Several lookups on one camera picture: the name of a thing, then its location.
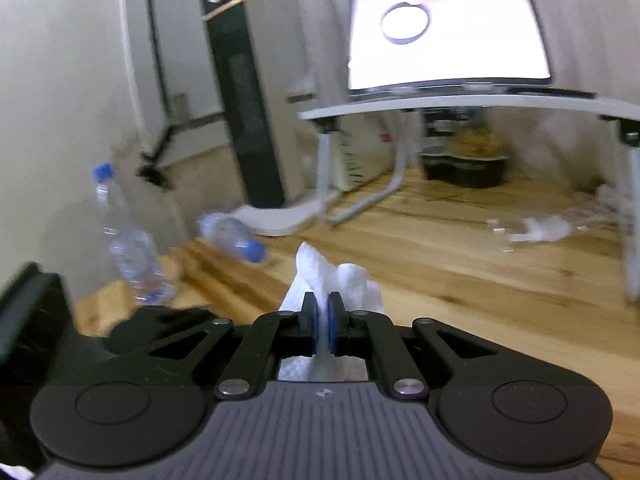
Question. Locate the black and clear snack bag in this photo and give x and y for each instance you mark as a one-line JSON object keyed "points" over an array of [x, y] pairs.
{"points": [[465, 170]]}

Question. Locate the clear plastic bag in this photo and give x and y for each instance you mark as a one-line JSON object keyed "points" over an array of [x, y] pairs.
{"points": [[595, 210]]}

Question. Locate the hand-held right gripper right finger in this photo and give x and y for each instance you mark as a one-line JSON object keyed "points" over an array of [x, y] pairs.
{"points": [[334, 330]]}

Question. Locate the small clear plastic wrapper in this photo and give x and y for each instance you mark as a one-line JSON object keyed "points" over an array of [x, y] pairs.
{"points": [[500, 235]]}

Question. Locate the clear plastic water bottle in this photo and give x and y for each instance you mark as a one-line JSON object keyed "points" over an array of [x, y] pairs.
{"points": [[225, 232], [132, 255]]}

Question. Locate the beige cloth cover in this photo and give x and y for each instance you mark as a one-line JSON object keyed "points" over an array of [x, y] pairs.
{"points": [[590, 20]]}

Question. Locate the black and white tower heater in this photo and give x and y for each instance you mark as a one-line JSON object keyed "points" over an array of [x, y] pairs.
{"points": [[245, 110]]}

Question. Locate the black tripod stand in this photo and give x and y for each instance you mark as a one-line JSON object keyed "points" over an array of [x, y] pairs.
{"points": [[157, 45]]}

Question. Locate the white paper bag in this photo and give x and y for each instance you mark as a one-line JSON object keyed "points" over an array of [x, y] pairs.
{"points": [[360, 160]]}

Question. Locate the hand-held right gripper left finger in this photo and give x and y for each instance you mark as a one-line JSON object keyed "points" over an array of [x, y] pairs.
{"points": [[314, 327]]}

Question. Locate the crumpled white wrapper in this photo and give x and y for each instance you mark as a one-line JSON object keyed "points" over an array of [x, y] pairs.
{"points": [[542, 227]]}

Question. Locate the white wall pipe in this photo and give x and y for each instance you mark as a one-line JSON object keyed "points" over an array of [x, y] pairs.
{"points": [[131, 60]]}

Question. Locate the white paper towel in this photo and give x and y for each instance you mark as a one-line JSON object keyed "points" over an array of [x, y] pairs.
{"points": [[357, 285]]}

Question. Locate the white folding lap table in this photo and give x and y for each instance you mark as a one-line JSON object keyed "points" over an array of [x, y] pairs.
{"points": [[500, 102]]}

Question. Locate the silver laptop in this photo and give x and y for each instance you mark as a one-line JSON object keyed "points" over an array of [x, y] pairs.
{"points": [[450, 35]]}

